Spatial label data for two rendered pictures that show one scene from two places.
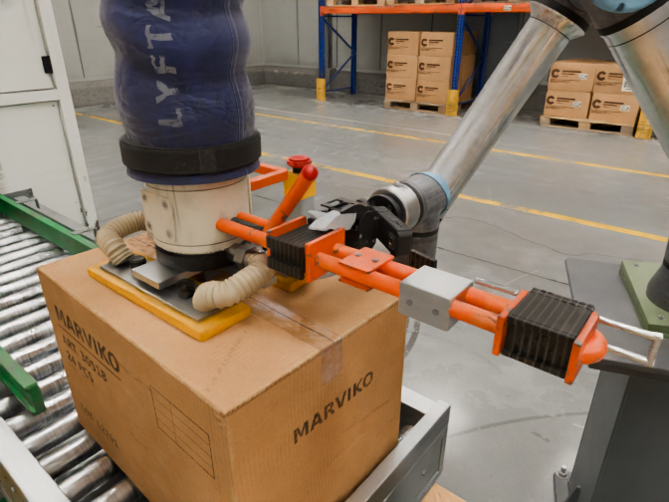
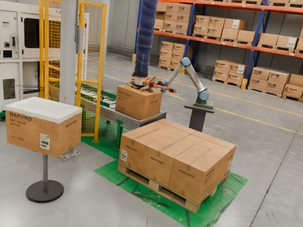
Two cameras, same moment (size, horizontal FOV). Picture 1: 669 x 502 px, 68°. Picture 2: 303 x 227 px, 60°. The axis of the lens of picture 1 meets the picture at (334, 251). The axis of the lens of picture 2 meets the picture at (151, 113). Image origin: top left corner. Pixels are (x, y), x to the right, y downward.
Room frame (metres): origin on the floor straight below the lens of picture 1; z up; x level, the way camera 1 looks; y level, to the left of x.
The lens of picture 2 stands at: (-3.18, 0.41, 1.95)
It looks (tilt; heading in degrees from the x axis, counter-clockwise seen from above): 19 degrees down; 354
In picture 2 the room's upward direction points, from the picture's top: 8 degrees clockwise
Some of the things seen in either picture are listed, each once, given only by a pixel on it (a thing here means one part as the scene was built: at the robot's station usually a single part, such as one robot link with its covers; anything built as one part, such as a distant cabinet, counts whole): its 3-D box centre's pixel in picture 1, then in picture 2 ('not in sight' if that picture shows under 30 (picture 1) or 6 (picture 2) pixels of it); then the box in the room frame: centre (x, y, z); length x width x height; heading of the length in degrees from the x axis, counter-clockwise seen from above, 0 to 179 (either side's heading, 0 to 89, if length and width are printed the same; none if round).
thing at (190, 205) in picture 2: not in sight; (174, 170); (-0.06, -0.34, 0.07); 1.20 x 1.00 x 0.14; 50
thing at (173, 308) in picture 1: (161, 282); (135, 88); (0.75, 0.30, 0.97); 0.34 x 0.10 x 0.05; 51
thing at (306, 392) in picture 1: (223, 366); (138, 101); (0.81, 0.22, 0.75); 0.60 x 0.40 x 0.40; 48
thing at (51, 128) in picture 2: not in sight; (45, 124); (-0.62, 1.21, 0.82); 0.60 x 0.40 x 0.40; 69
